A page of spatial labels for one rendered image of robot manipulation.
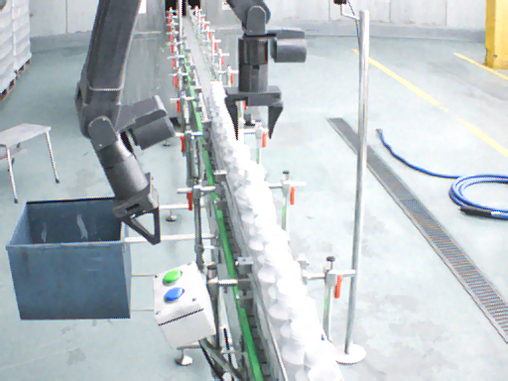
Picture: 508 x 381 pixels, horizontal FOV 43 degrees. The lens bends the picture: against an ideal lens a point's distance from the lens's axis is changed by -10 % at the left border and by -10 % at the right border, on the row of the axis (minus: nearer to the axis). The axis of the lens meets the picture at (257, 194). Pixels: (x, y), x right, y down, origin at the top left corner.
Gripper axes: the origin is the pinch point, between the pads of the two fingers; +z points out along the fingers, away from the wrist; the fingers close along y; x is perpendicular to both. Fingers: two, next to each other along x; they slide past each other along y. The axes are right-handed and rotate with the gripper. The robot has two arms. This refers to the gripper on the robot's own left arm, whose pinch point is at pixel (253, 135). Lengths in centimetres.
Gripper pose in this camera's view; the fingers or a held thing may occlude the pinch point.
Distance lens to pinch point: 136.7
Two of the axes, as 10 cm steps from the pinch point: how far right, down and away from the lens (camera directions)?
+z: 0.0, 9.3, 3.6
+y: -9.9, 0.5, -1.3
